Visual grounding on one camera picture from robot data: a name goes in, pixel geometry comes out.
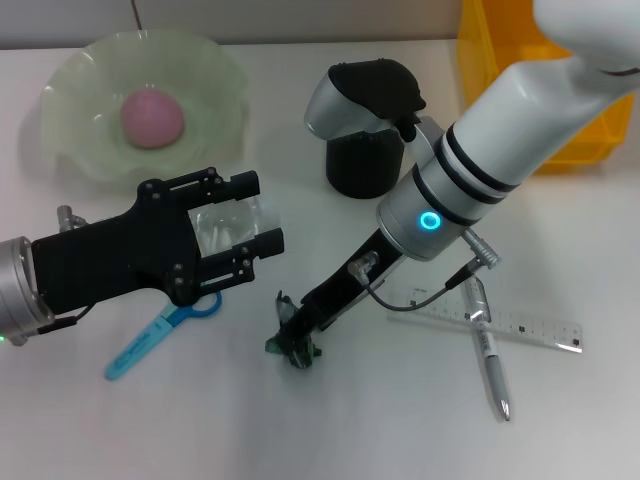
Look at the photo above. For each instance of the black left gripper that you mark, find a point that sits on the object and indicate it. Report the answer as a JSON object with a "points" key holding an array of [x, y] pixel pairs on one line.
{"points": [[115, 255]]}

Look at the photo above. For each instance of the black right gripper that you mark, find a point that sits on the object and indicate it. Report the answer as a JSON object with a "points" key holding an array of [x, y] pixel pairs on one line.
{"points": [[350, 290]]}

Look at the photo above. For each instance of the green plastic wrapper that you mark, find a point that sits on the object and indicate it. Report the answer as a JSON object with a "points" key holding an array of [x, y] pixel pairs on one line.
{"points": [[300, 360]]}

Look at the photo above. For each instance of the clear green label water bottle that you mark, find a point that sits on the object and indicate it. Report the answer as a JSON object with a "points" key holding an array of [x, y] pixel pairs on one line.
{"points": [[225, 225]]}

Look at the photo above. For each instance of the pink peach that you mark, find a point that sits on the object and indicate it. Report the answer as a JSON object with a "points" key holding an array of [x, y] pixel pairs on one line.
{"points": [[152, 120]]}

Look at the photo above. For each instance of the black mesh pen holder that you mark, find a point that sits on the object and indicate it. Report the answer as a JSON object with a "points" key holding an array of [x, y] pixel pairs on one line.
{"points": [[360, 170]]}

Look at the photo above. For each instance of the blue capped scissors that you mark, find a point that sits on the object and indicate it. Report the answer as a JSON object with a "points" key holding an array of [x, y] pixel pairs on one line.
{"points": [[132, 352]]}

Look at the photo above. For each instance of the pale green glass fruit plate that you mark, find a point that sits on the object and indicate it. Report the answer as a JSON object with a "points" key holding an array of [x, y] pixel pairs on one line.
{"points": [[90, 150]]}

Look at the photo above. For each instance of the silver ballpoint pen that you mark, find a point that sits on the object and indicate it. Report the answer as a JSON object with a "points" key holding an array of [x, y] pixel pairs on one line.
{"points": [[492, 360]]}

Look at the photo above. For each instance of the transparent plastic ruler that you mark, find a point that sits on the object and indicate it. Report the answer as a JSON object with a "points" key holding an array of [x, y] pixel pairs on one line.
{"points": [[530, 327]]}

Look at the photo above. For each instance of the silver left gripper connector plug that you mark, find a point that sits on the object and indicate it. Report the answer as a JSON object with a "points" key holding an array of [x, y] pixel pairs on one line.
{"points": [[65, 215]]}

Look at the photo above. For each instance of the yellow plastic bin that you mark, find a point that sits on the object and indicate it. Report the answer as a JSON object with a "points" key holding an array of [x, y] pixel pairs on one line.
{"points": [[475, 30]]}

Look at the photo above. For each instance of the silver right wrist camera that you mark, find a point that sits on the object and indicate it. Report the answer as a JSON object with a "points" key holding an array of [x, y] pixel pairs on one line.
{"points": [[330, 105]]}

